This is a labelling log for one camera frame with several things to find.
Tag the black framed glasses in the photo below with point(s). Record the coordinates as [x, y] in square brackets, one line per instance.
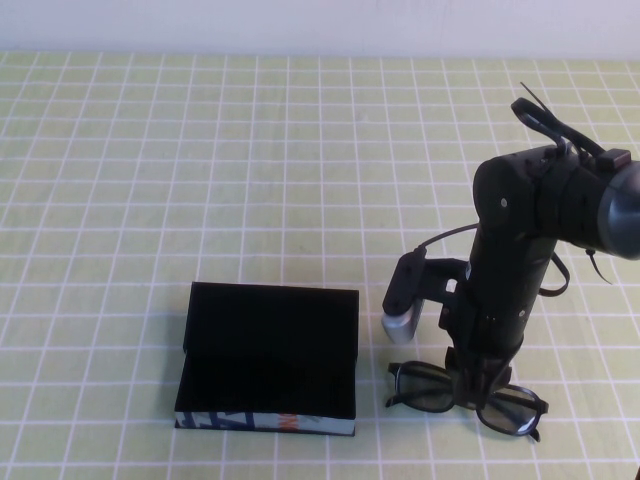
[425, 402]

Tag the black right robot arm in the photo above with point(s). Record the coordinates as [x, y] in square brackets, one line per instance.
[510, 240]

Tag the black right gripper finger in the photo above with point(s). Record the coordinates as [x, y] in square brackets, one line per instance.
[457, 385]
[502, 377]

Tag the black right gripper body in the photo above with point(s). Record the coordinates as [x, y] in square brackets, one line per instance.
[480, 330]

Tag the green checked tablecloth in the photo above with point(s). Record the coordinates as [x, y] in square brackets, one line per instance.
[250, 175]

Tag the black zip tie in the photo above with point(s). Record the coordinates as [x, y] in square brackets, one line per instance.
[600, 267]

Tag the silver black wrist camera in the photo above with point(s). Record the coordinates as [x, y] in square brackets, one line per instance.
[402, 295]

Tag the black printed glasses case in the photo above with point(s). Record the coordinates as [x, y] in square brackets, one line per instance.
[270, 325]

